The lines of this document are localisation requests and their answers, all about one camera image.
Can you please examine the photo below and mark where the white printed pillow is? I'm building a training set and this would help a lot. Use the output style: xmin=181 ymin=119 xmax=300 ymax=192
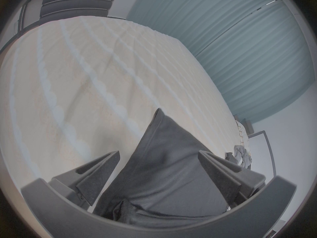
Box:
xmin=236 ymin=120 xmax=249 ymax=154

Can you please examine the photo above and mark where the blue-green curtain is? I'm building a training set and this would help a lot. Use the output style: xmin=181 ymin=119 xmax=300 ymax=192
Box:
xmin=126 ymin=0 xmax=281 ymax=57
xmin=195 ymin=0 xmax=311 ymax=125

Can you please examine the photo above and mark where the grey garment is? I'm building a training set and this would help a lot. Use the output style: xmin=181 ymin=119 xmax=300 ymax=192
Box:
xmin=234 ymin=145 xmax=253 ymax=168

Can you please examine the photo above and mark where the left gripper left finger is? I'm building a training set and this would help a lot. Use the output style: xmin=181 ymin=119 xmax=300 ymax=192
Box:
xmin=51 ymin=151 xmax=121 ymax=207

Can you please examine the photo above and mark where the black chest of drawers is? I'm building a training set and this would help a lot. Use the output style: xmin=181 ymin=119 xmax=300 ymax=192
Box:
xmin=15 ymin=0 xmax=117 ymax=32

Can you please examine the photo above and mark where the black T-shirt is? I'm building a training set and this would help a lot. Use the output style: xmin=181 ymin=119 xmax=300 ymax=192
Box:
xmin=93 ymin=108 xmax=229 ymax=229

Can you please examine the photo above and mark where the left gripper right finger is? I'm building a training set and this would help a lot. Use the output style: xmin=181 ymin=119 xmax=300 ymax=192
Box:
xmin=198 ymin=150 xmax=267 ymax=206

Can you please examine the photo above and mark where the bed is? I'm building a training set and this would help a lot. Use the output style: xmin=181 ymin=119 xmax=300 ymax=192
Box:
xmin=0 ymin=16 xmax=276 ymax=214

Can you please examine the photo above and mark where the grey bedside table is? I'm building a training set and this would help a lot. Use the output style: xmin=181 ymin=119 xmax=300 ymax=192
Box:
xmin=234 ymin=114 xmax=254 ymax=134

